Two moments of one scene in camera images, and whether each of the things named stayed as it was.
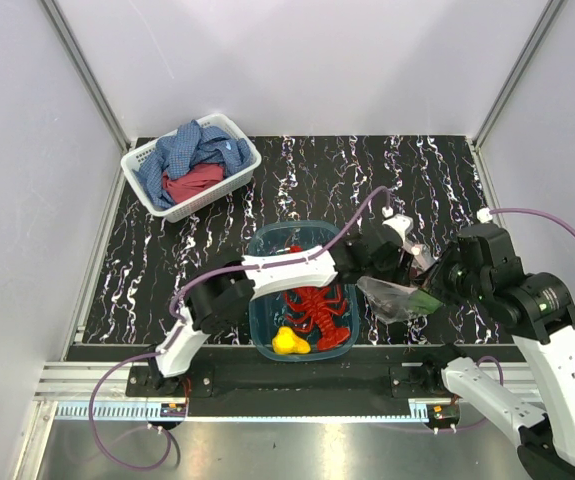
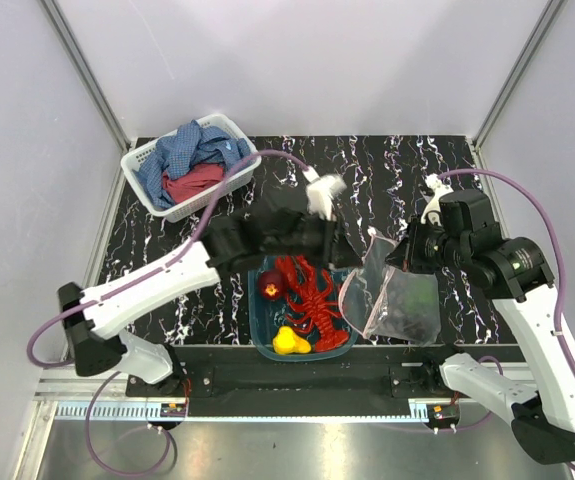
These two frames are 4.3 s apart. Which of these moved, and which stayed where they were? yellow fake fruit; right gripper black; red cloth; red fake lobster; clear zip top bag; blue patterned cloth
Moved: clear zip top bag; right gripper black
Stayed: blue patterned cloth; red fake lobster; yellow fake fruit; red cloth
